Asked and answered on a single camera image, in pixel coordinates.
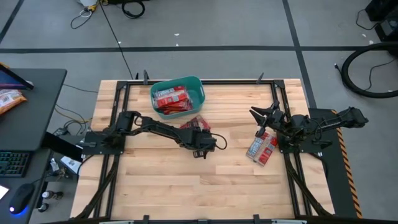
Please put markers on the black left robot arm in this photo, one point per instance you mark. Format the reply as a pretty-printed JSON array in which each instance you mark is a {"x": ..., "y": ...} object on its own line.
[{"x": 161, "y": 129}]

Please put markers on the white box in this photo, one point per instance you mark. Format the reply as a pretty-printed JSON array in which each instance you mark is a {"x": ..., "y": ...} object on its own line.
[{"x": 70, "y": 164}]

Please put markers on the clear plastic bottle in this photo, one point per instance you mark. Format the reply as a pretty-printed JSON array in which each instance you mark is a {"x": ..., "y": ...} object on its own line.
[{"x": 54, "y": 165}]

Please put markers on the black keyboard shelf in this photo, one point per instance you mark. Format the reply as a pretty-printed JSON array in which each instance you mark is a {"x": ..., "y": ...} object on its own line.
[{"x": 38, "y": 168}]

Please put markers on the black mat with hazard stripe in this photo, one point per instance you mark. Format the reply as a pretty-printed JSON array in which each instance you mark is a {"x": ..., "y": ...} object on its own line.
[{"x": 335, "y": 174}]

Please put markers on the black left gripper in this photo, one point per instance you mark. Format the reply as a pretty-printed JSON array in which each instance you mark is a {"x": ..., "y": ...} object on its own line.
[{"x": 202, "y": 140}]

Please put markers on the teal plastic basket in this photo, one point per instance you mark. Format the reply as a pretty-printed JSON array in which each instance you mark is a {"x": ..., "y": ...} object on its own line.
[{"x": 197, "y": 93}]

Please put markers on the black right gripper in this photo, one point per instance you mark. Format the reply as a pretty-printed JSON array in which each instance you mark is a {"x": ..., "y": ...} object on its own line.
[{"x": 275, "y": 119}]

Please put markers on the grey light bar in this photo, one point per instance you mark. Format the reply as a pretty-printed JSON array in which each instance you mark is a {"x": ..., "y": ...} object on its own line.
[
  {"x": 289, "y": 222},
  {"x": 116, "y": 222}
]

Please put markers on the black power strip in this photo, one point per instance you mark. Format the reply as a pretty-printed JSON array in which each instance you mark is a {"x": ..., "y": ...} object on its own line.
[{"x": 60, "y": 132}]

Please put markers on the orange snack bag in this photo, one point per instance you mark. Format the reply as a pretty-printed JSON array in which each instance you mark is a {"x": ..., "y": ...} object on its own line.
[{"x": 11, "y": 100}]

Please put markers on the small bottle with white cap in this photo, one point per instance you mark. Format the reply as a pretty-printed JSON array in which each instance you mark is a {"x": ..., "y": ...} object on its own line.
[
  {"x": 43, "y": 207},
  {"x": 51, "y": 195}
]

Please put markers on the black computer mouse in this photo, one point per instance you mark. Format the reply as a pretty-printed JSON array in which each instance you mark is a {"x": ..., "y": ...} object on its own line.
[{"x": 21, "y": 197}]

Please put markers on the black monitor with blue screen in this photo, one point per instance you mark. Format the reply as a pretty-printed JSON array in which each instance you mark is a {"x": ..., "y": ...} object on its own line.
[{"x": 9, "y": 81}]

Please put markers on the black desk top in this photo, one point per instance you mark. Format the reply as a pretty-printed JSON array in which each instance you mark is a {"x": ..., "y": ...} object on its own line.
[{"x": 34, "y": 118}]

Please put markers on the backlit black keyboard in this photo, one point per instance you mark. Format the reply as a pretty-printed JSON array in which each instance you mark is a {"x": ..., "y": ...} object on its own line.
[{"x": 14, "y": 164}]

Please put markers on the black equipment case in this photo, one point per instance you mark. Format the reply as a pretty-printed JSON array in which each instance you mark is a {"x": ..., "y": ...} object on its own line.
[{"x": 385, "y": 28}]

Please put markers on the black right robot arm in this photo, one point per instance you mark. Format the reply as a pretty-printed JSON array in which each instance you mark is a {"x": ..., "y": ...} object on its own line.
[{"x": 351, "y": 118}]

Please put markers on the black box under desk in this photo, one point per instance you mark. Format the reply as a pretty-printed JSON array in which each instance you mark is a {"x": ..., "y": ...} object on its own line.
[{"x": 59, "y": 146}]

